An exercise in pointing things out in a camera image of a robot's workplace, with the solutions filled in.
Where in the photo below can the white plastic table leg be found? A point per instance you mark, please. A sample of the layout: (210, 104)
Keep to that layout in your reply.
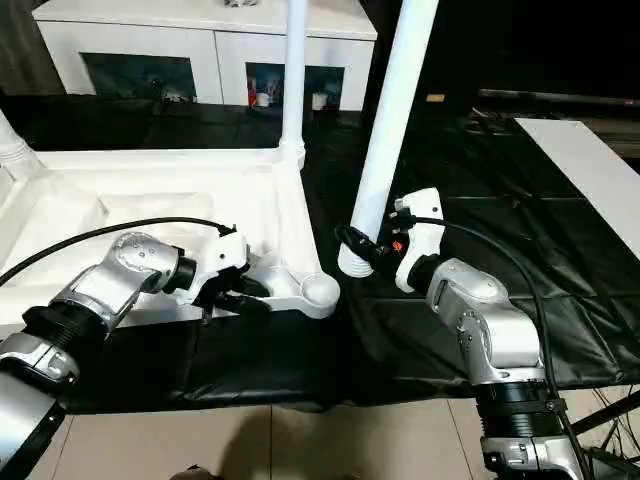
(294, 75)
(390, 125)
(12, 150)

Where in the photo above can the white plastic table top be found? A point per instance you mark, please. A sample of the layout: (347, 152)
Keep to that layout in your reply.
(150, 175)

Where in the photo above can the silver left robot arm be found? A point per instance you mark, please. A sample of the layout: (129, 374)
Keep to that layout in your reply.
(100, 285)

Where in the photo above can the black mat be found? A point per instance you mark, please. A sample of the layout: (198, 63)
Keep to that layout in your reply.
(500, 200)

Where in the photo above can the small white cup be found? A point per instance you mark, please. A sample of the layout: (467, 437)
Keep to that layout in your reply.
(319, 101)

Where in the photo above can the small tan label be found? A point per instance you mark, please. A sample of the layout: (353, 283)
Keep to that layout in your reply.
(435, 97)

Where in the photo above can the white flat board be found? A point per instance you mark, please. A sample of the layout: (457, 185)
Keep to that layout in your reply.
(590, 165)

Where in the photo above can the black cabinet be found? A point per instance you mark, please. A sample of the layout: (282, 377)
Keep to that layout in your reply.
(525, 45)

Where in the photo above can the white cabinet with glass doors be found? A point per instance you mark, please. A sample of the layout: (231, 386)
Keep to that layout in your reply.
(150, 40)

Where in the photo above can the black object pile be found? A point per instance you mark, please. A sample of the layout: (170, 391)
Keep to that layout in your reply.
(241, 4)

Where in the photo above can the black stand leg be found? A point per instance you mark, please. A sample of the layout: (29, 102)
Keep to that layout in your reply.
(605, 415)

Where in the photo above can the black router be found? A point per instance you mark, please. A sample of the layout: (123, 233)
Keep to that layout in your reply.
(615, 465)

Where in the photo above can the grey curtain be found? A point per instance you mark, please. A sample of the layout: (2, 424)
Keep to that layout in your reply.
(25, 45)

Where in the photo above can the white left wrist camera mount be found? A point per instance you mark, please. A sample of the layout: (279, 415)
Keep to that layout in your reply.
(225, 255)

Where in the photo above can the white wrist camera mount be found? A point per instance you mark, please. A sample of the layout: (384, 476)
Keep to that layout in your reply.
(425, 235)
(225, 255)

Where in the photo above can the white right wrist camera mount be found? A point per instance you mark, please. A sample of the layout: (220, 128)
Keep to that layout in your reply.
(425, 235)

